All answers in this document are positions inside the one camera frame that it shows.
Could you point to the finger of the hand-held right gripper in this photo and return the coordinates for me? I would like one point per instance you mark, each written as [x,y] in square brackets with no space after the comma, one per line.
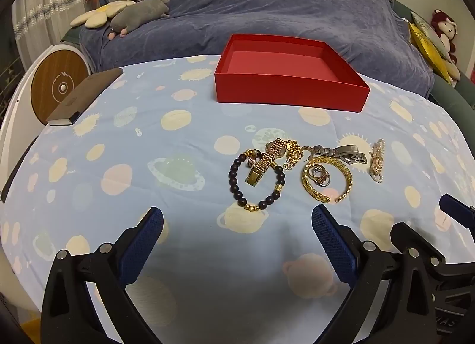
[451,204]
[434,251]

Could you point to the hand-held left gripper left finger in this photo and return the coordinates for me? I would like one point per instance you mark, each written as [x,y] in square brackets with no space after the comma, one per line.
[143,243]

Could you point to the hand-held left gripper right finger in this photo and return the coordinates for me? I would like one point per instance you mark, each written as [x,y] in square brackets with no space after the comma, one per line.
[332,243]

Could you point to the silver metal watch band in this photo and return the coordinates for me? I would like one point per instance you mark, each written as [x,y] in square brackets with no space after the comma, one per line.
[347,152]

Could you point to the gold watch band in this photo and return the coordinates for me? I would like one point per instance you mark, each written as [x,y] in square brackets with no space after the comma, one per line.
[265,160]

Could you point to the red cardboard box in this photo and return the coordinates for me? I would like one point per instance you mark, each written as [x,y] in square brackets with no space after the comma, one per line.
[289,91]

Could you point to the blue planet print tablecloth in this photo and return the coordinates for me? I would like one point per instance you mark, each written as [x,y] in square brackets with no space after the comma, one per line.
[148,151]

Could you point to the green sofa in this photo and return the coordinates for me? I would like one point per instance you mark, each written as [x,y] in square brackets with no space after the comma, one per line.
[449,95]

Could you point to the yellow cushion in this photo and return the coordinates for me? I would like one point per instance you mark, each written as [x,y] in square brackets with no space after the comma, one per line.
[426,45]

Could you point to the brown notebook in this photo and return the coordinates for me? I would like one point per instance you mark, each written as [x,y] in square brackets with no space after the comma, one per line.
[85,91]

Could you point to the red monkey plush toy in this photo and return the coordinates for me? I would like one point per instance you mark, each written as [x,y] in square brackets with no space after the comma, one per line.
[445,26]

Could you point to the grey patterned cushion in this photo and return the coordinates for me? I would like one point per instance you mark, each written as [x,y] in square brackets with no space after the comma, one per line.
[426,22]

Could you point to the flower shaped pillow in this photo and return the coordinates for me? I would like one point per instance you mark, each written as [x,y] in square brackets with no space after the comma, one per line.
[94,17]

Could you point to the grey plush toy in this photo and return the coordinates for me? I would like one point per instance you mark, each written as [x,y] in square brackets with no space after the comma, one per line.
[141,11]

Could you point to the purple blue blanket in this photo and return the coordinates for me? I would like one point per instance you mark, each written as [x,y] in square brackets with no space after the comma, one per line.
[278,2]

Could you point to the white lace curtain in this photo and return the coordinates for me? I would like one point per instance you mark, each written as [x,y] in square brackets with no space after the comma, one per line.
[48,13]

